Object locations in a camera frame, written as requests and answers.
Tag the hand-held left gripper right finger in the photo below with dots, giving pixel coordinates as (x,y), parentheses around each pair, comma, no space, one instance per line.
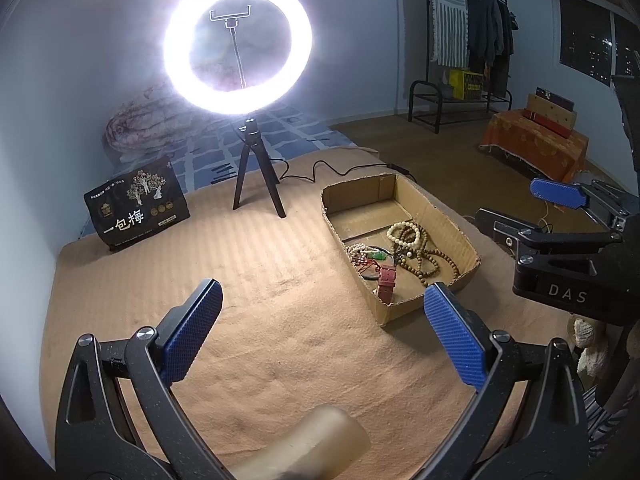
(457,340)

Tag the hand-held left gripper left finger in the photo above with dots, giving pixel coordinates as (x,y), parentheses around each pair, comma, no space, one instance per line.
(192,330)

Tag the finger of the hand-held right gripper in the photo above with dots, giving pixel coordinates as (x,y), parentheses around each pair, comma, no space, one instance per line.
(540,245)
(557,192)

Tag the dark blue bangle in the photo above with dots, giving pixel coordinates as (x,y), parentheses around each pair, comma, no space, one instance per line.
(370,275)

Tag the orange cloth covered table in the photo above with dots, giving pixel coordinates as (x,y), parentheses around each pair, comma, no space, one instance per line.
(530,145)

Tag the cream plush toy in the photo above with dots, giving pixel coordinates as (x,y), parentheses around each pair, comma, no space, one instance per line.
(590,345)

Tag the dark red box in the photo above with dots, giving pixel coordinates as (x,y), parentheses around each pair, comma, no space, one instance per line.
(552,96)

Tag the black snack bag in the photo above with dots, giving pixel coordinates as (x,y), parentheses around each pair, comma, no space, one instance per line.
(135,220)

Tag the zebra striped cloth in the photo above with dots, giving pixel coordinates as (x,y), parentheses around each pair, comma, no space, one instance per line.
(607,425)

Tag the yellow box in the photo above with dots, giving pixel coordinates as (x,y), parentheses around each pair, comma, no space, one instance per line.
(465,82)

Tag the window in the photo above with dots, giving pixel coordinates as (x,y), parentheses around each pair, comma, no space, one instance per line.
(585,35)

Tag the blurry beige object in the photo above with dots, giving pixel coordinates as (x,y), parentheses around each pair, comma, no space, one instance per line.
(310,445)

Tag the black metal shoe rack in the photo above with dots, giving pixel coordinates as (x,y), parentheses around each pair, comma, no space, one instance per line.
(425,87)

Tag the dark hanging clothes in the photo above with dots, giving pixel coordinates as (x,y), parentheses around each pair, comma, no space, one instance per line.
(490,30)

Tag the black tripod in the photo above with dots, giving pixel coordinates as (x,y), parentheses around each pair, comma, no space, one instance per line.
(247,150)

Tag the rolled patterned quilt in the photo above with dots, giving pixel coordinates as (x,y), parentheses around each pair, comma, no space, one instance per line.
(135,130)

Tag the striped white grey towel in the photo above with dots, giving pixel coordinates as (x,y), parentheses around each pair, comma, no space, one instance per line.
(447,15)

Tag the blue checked bedsheet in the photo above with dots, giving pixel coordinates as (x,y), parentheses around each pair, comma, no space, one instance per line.
(290,135)

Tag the black clothes rack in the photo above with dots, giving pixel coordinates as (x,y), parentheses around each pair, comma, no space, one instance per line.
(427,10)

